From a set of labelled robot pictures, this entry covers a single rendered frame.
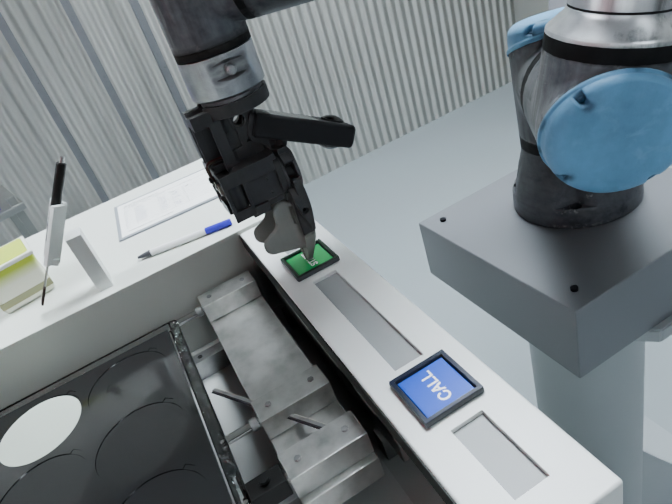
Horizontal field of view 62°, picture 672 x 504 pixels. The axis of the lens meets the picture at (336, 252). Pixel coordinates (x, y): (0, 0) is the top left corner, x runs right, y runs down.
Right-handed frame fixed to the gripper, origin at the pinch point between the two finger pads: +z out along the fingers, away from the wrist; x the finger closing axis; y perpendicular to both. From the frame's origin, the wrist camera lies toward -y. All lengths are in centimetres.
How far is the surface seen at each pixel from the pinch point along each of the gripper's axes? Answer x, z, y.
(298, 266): 0.3, 1.4, 2.4
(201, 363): -8.0, 13.2, 18.0
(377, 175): -194, 98, -95
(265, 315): -6.0, 9.8, 7.7
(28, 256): -24.3, -4.7, 31.6
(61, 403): -7.5, 7.9, 34.5
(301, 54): -224, 31, -86
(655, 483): 9, 83, -48
